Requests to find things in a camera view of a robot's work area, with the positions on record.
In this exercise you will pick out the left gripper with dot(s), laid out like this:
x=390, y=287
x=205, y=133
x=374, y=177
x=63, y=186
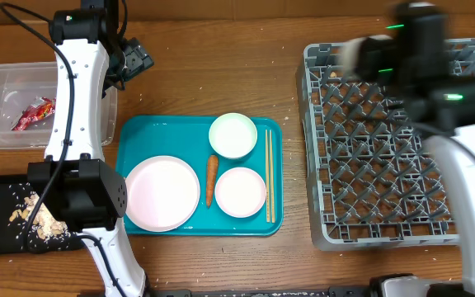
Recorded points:
x=138, y=59

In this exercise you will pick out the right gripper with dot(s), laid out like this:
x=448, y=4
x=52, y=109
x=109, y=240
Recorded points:
x=378, y=62

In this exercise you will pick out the white cup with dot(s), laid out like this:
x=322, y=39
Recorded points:
x=363, y=57

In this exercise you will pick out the red snack wrapper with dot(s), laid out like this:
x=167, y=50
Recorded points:
x=39, y=109

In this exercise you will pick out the large pink plate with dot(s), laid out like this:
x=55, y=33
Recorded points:
x=163, y=193

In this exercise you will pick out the peanut and rice scraps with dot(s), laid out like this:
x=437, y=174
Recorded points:
x=44, y=226

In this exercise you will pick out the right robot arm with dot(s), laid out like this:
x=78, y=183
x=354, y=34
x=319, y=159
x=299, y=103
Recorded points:
x=413, y=63

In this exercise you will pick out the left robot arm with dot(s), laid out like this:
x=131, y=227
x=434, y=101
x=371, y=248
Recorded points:
x=75, y=184

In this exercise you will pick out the grey dishwasher rack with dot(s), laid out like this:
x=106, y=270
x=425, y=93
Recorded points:
x=370, y=182

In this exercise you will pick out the clear plastic bin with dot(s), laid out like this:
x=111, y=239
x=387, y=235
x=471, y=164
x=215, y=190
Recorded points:
x=22, y=87

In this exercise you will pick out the pale green bowl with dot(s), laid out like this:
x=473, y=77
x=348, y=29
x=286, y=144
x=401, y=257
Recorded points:
x=232, y=135

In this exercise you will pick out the orange carrot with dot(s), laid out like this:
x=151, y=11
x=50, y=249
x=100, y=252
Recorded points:
x=211, y=175

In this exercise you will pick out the right wooden chopstick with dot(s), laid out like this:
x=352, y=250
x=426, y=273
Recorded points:
x=271, y=167

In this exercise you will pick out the teal plastic serving tray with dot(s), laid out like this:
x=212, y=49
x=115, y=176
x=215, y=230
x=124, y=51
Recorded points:
x=187, y=138

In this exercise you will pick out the small white plate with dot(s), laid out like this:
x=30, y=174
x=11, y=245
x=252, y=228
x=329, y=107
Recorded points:
x=240, y=192

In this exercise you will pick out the black plastic tray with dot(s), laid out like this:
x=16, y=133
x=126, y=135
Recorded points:
x=10, y=240

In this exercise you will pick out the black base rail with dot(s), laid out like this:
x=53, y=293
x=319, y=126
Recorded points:
x=332, y=291

